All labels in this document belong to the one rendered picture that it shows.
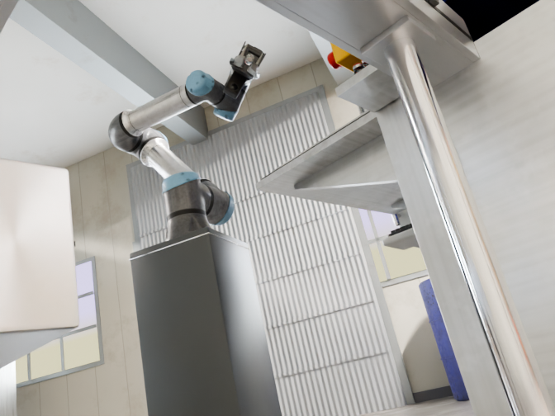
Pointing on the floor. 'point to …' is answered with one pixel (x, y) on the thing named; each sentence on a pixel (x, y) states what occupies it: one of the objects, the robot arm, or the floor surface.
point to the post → (442, 266)
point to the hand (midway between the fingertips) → (247, 63)
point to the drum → (443, 342)
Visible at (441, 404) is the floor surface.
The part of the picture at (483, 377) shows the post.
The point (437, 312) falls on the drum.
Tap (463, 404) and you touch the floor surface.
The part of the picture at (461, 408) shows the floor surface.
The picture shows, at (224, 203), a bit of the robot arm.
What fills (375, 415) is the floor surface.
